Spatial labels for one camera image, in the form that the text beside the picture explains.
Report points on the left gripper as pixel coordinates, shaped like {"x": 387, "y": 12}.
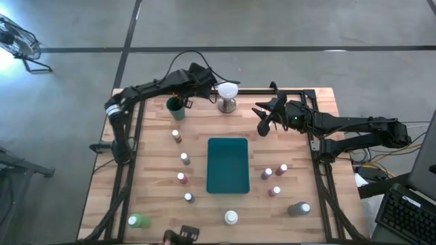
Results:
{"x": 201, "y": 81}

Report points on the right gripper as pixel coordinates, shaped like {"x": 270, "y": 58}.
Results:
{"x": 279, "y": 112}

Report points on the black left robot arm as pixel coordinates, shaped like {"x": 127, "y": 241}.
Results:
{"x": 153, "y": 86}

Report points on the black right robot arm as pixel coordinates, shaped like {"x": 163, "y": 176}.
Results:
{"x": 347, "y": 122}

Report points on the small brown paint bottle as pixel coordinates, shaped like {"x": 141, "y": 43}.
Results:
{"x": 176, "y": 136}

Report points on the small crimson paint bottle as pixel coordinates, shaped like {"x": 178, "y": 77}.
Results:
{"x": 281, "y": 169}

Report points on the small purple paint bottle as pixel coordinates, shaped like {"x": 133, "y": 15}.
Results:
{"x": 266, "y": 173}

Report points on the small white paint bottle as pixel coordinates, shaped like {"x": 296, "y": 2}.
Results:
{"x": 185, "y": 158}

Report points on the small pink paint bottle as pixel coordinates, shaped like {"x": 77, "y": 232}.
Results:
{"x": 274, "y": 191}

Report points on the small red-orange paint bottle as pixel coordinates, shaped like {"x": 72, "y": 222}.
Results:
{"x": 182, "y": 178}

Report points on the large dark grey paint bottle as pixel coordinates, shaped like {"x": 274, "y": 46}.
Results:
{"x": 298, "y": 209}

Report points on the large white paint bottle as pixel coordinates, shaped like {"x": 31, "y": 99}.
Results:
{"x": 231, "y": 217}

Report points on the small dark blue paint bottle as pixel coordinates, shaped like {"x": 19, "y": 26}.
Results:
{"x": 189, "y": 197}

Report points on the large green paint bottle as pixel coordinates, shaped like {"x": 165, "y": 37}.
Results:
{"x": 139, "y": 221}

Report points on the white dome on metal stand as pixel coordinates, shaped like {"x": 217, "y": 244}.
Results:
{"x": 227, "y": 91}

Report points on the dark green cup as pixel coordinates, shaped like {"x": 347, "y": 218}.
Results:
{"x": 177, "y": 112}

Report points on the blue plastic bin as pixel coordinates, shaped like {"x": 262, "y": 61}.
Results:
{"x": 228, "y": 166}

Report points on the white plastic object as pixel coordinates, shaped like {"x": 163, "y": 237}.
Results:
{"x": 360, "y": 180}

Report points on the black power strip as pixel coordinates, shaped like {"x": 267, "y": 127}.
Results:
{"x": 374, "y": 174}

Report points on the black desk bar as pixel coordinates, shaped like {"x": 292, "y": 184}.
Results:
{"x": 381, "y": 187}

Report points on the black clamp-shaped object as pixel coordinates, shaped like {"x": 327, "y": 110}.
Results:
{"x": 189, "y": 233}

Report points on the grey laptop screen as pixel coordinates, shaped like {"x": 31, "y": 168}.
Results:
{"x": 425, "y": 163}

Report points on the black keyboard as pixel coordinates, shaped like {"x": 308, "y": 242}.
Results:
{"x": 405, "y": 217}

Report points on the black floor fan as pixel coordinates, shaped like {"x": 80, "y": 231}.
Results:
{"x": 20, "y": 42}

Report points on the black metal stand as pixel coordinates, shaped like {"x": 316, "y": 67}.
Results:
{"x": 20, "y": 166}

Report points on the black aluminium table frame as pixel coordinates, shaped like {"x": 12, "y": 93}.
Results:
{"x": 252, "y": 92}

